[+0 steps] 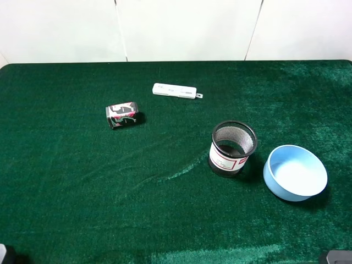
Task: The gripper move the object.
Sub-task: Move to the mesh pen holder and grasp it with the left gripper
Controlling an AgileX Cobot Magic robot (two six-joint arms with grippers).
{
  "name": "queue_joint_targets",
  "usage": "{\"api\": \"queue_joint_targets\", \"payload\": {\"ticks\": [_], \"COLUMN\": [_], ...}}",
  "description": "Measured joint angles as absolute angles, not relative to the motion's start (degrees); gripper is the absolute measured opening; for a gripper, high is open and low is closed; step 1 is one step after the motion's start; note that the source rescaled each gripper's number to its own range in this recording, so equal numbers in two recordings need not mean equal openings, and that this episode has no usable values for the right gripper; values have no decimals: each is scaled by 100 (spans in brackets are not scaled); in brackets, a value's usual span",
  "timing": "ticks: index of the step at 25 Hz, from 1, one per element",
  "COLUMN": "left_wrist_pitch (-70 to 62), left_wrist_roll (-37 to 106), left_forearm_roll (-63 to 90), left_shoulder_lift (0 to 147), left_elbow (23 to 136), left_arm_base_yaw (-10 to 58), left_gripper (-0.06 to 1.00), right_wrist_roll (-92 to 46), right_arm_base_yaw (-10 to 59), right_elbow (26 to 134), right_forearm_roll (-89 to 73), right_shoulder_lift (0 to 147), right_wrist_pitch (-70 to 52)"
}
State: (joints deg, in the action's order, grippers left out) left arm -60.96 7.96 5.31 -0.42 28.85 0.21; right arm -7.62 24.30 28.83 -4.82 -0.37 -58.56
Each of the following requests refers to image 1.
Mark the black mesh pen holder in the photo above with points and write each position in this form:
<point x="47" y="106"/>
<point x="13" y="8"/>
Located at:
<point x="233" y="142"/>

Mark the white power strip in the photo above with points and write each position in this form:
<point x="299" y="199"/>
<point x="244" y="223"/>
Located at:
<point x="176" y="91"/>

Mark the black red patterned box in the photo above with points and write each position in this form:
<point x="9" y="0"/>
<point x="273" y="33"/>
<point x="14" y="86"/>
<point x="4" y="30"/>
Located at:
<point x="123" y="114"/>

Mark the green velvet tablecloth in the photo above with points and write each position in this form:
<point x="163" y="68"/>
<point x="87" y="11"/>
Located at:
<point x="73" y="190"/>

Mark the light blue bowl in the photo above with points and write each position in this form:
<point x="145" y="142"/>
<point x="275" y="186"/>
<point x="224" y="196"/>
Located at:
<point x="294" y="174"/>

